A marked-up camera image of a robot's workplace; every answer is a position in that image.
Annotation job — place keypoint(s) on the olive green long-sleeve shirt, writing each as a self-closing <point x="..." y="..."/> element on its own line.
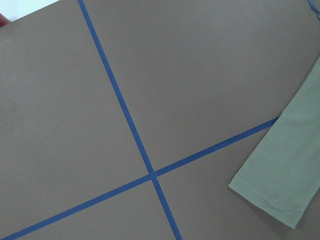
<point x="282" y="174"/>

